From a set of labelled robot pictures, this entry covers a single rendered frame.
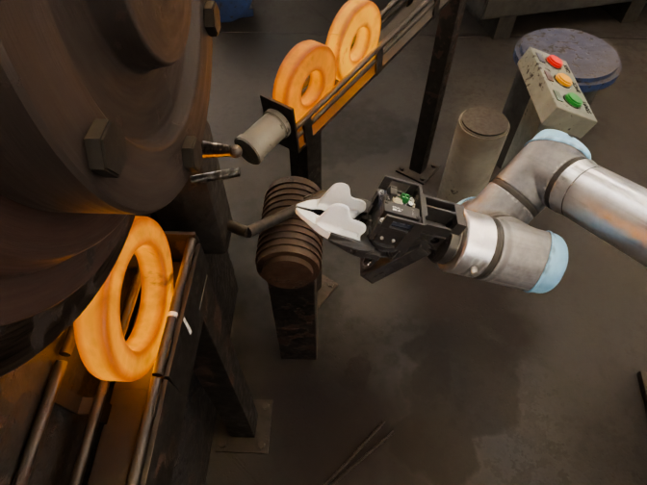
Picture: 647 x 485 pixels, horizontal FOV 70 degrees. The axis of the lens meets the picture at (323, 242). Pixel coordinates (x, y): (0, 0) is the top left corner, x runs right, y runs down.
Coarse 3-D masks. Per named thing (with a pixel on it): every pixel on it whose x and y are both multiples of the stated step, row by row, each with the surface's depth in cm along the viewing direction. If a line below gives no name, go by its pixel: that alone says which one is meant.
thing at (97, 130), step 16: (208, 16) 35; (208, 32) 36; (96, 128) 19; (112, 128) 20; (96, 144) 19; (112, 144) 20; (192, 144) 31; (96, 160) 19; (112, 160) 20; (192, 160) 31; (112, 176) 20
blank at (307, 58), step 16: (304, 48) 80; (320, 48) 81; (288, 64) 79; (304, 64) 80; (320, 64) 84; (288, 80) 79; (304, 80) 82; (320, 80) 88; (272, 96) 82; (288, 96) 80; (304, 96) 89; (320, 96) 89; (304, 112) 87
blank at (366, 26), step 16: (352, 0) 87; (368, 0) 88; (336, 16) 86; (352, 16) 85; (368, 16) 89; (336, 32) 86; (352, 32) 87; (368, 32) 93; (336, 48) 87; (352, 48) 96; (368, 48) 95; (336, 64) 89; (352, 64) 93
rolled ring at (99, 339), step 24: (144, 240) 52; (120, 264) 47; (144, 264) 58; (168, 264) 60; (120, 288) 47; (144, 288) 59; (168, 288) 60; (96, 312) 44; (144, 312) 59; (96, 336) 44; (120, 336) 47; (144, 336) 56; (96, 360) 46; (120, 360) 47; (144, 360) 54
